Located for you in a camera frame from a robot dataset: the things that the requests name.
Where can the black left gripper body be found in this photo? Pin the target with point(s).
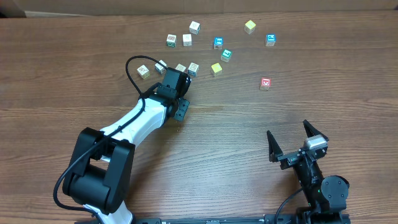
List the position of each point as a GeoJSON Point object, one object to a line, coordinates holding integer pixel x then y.
{"type": "Point", "coordinates": [181, 109]}

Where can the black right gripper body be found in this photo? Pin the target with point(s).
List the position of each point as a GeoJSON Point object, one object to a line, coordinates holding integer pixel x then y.
{"type": "Point", "coordinates": [296, 155]}

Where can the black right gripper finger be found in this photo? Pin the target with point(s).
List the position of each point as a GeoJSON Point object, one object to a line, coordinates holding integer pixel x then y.
{"type": "Point", "coordinates": [311, 131]}
{"type": "Point", "coordinates": [274, 149]}

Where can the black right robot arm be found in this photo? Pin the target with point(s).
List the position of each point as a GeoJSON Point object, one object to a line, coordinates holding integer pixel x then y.
{"type": "Point", "coordinates": [326, 196]}

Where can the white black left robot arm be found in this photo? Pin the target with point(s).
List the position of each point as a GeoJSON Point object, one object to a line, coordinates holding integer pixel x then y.
{"type": "Point", "coordinates": [98, 175]}

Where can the blue B wooden block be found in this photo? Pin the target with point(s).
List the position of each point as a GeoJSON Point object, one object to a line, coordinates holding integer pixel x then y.
{"type": "Point", "coordinates": [193, 69]}

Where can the red P wooden block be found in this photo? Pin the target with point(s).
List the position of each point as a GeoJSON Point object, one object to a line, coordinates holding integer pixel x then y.
{"type": "Point", "coordinates": [181, 68]}

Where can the blue-sided white wooden block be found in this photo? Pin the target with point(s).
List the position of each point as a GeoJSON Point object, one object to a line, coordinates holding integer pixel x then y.
{"type": "Point", "coordinates": [161, 67]}

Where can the yellow-top face wooden block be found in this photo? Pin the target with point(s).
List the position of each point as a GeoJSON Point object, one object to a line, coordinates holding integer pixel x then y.
{"type": "Point", "coordinates": [216, 69]}

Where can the yellow S wooden block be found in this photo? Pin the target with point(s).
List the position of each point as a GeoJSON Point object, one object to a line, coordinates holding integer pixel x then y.
{"type": "Point", "coordinates": [143, 71]}

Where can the red-top C wooden block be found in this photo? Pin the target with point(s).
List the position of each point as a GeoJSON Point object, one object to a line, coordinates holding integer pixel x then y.
{"type": "Point", "coordinates": [265, 83]}

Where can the green B wooden block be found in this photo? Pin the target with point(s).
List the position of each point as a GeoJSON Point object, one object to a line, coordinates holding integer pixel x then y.
{"type": "Point", "coordinates": [171, 40]}

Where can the green-top L wooden block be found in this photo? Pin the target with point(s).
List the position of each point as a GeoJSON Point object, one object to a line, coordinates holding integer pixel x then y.
{"type": "Point", "coordinates": [226, 55]}

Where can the red-sided white wooden block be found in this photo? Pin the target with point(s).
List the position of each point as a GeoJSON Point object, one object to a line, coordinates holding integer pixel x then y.
{"type": "Point", "coordinates": [187, 40]}

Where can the teal J wooden block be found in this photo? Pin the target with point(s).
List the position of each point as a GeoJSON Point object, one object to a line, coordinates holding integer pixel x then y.
{"type": "Point", "coordinates": [194, 27]}

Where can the blue-top P wooden block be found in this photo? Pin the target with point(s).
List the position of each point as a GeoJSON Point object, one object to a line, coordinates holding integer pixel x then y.
{"type": "Point", "coordinates": [270, 40]}

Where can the plain yellow-top wooden block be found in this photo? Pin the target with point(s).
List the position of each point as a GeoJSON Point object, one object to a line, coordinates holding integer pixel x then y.
{"type": "Point", "coordinates": [249, 27]}

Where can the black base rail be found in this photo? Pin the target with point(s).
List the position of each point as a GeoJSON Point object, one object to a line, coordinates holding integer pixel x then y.
{"type": "Point", "coordinates": [199, 221]}

